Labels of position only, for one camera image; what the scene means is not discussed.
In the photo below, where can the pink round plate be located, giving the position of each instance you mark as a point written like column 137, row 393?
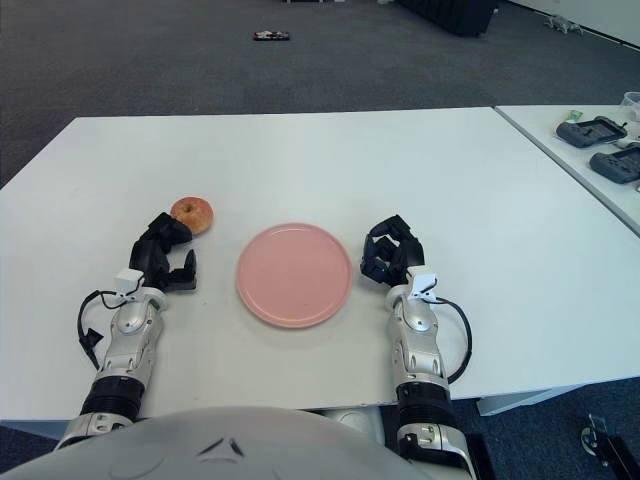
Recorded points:
column 295, row 275

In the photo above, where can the grey robot torso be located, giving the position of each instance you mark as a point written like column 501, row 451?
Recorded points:
column 225, row 460

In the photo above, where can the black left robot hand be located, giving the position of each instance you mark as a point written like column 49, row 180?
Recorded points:
column 150, row 250

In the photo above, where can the white table frame beam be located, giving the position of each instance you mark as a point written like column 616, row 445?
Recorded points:
column 500, row 404

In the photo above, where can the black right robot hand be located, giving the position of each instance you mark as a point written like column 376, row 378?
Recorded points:
column 400, row 250

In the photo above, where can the green packet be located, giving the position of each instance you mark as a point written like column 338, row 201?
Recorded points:
column 575, row 116

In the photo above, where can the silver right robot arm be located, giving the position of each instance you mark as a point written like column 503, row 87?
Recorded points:
column 417, row 320

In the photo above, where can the red yellow apple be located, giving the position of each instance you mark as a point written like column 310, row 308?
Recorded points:
column 197, row 212

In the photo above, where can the dark flat item on floor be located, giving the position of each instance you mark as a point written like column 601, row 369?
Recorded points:
column 271, row 36

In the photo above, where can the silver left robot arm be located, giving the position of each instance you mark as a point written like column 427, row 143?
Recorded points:
column 130, row 325

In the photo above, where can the grey handheld controller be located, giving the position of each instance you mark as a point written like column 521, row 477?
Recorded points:
column 585, row 132
column 620, row 165

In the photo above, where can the clear plastic container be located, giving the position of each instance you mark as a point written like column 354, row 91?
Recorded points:
column 634, row 102

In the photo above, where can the black caster wheel frame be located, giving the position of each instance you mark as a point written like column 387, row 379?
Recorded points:
column 615, row 455

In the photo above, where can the small grey quadruped robot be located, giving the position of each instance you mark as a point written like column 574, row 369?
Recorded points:
column 557, row 21

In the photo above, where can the black cabinet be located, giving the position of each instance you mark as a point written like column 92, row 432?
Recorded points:
column 465, row 17

